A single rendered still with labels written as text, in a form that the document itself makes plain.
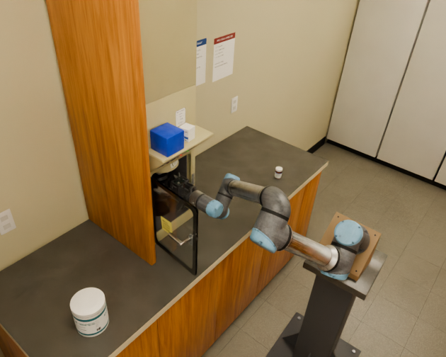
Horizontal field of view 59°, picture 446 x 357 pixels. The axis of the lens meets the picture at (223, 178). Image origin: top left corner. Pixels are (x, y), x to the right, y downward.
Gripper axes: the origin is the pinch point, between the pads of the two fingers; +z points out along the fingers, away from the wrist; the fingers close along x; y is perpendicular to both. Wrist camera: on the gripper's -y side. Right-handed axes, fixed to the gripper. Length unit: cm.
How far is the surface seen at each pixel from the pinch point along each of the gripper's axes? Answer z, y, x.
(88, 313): -25, -13, 65
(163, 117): -6.9, 40.7, 5.1
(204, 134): -15.7, 29.3, -11.4
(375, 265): -98, -28, -49
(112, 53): -4, 71, 25
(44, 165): 36, 13, 39
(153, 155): -12.1, 29.3, 16.3
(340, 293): -90, -42, -34
